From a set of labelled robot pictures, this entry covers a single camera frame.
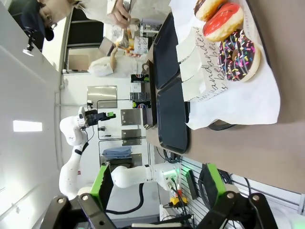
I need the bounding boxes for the person's left forearm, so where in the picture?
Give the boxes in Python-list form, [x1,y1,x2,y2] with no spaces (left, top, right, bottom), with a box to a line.
[106,0,134,14]

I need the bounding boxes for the pink glazed donut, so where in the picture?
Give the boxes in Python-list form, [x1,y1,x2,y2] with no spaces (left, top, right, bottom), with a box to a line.
[203,2,244,43]

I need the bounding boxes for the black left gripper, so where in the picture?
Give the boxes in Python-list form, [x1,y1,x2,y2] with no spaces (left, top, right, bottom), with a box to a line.
[84,110,117,127]

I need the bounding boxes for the chocolate donut with sprinkles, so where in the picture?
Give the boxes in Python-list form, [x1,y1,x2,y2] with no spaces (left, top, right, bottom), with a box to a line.
[217,29,262,82]

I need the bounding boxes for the person's left hand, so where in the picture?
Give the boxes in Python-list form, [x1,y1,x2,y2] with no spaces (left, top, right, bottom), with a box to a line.
[108,6,131,27]

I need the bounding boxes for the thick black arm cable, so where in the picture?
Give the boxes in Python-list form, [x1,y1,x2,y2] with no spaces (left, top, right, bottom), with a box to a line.
[104,182,145,214]

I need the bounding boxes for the black green Pepsi can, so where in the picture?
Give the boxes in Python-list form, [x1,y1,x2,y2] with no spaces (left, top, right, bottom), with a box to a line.
[132,100,152,109]
[130,73,150,83]

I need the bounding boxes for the aluminium profile rail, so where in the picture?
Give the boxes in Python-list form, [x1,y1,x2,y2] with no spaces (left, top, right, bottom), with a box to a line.
[228,174,301,212]

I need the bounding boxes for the dark grey rectangular tray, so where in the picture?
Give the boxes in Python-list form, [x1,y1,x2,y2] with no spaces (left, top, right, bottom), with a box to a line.
[152,11,182,90]
[156,78,191,154]

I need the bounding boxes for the ceiling light panel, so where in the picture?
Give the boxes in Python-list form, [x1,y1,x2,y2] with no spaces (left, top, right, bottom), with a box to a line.
[13,120,43,132]

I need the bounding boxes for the chocolate glazed donut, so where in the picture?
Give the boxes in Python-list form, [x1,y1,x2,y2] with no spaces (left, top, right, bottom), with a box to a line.
[193,0,228,21]

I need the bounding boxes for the metal serving tongs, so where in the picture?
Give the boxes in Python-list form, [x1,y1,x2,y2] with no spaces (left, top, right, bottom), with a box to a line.
[120,0,134,48]

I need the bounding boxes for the folded blue cloth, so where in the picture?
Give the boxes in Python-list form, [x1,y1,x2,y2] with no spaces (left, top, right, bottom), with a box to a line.
[102,146,132,158]

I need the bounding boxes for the metal wall plate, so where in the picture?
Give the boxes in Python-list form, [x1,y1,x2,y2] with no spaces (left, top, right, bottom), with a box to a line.
[87,85,118,109]

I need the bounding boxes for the grey metal wall box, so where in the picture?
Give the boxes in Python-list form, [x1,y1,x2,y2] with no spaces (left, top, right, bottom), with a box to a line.
[120,109,142,126]
[121,129,142,146]

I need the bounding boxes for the black camera on mount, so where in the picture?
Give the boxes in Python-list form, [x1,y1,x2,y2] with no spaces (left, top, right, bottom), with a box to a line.
[22,28,36,57]

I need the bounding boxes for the black cable bundle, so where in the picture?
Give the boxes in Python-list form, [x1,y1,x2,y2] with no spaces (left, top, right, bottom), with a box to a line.
[156,146,182,165]

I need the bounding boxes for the brown tray with handles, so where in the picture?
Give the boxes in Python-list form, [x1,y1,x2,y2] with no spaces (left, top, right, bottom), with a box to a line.
[142,59,158,129]

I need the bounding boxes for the black power adapter box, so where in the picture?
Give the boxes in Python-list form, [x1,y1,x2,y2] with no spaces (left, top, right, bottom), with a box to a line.
[185,169,200,200]

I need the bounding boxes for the white paper sheet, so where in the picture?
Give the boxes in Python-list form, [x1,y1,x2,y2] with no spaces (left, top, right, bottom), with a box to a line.
[168,0,280,131]

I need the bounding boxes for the person in white coat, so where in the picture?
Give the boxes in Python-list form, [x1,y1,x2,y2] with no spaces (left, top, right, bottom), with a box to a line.
[20,0,172,41]

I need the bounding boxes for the dark window panel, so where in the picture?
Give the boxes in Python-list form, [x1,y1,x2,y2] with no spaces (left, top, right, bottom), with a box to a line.
[69,9,104,46]

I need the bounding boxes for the yellow plug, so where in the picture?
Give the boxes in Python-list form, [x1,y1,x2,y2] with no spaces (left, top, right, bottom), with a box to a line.
[169,196,183,208]

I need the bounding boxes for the white wall conduit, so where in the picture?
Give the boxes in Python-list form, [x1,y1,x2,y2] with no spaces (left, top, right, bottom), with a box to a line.
[54,71,64,167]

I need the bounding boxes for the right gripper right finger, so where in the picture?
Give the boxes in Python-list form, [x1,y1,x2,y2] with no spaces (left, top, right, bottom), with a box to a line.
[197,163,279,229]

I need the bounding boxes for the yellow glazed donut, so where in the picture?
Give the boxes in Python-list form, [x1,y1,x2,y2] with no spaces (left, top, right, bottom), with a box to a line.
[114,39,134,56]

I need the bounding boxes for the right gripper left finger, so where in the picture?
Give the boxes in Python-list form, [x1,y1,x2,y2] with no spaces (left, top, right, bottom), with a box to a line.
[46,164,115,229]

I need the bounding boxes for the person's right hand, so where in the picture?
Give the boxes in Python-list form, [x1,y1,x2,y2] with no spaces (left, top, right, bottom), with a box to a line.
[109,45,143,70]

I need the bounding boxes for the black patterned Pepsi can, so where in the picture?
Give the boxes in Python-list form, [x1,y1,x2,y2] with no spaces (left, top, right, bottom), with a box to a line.
[130,92,150,101]

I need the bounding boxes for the white script paper sleeve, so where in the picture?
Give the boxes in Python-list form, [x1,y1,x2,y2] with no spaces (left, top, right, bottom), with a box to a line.
[132,36,150,57]
[178,47,224,83]
[182,71,230,102]
[175,25,216,63]

